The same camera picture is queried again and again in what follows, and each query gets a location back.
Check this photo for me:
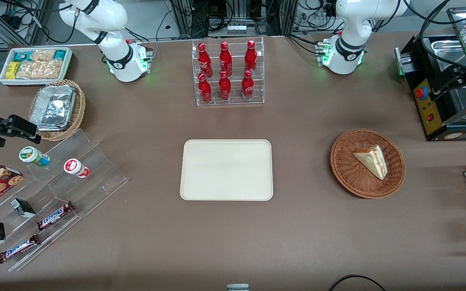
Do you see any triangular sandwich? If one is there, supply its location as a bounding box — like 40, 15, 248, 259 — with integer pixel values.
352, 145, 388, 181

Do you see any oval light wicker basket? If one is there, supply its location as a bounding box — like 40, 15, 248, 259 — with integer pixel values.
29, 79, 86, 141

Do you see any round brown wicker basket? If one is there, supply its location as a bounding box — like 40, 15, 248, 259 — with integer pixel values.
330, 129, 406, 199

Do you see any beige plastic tray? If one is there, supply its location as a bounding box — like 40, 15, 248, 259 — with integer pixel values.
180, 139, 274, 201

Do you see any green lid white cup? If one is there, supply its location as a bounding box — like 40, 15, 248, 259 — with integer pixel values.
19, 146, 50, 167

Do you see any black sealing machine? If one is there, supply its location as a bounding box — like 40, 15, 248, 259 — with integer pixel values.
395, 6, 466, 142

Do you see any silver foil container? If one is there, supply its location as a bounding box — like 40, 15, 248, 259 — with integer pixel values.
30, 85, 76, 131

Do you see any yellow snack pack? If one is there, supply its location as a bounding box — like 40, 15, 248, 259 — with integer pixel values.
6, 61, 21, 80

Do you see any large clear cracker pack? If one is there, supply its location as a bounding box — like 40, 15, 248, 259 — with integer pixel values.
16, 60, 64, 80

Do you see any red lid white cup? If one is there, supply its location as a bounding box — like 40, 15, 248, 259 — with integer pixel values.
64, 158, 91, 179

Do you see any small clear cracker pack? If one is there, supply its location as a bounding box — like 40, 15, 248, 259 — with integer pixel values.
31, 49, 57, 62

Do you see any white rectangular snack bin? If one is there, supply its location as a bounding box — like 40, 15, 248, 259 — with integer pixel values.
0, 47, 74, 86

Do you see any clear acrylic stepped shelf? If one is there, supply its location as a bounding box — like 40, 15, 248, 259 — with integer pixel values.
0, 129, 129, 272

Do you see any brown snickers bar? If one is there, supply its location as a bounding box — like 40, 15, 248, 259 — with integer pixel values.
37, 201, 75, 231
0, 234, 40, 264

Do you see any red cola bottle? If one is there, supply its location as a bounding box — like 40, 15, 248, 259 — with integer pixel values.
198, 73, 212, 104
245, 40, 258, 74
241, 70, 254, 101
218, 71, 232, 101
219, 41, 233, 77
198, 42, 213, 78

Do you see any clear acrylic bottle rack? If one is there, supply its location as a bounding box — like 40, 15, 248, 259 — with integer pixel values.
191, 36, 265, 107

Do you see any aluminium profile frame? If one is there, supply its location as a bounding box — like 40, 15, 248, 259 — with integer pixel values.
168, 0, 298, 38

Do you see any black cable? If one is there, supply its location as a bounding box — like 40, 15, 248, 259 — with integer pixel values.
329, 274, 387, 291

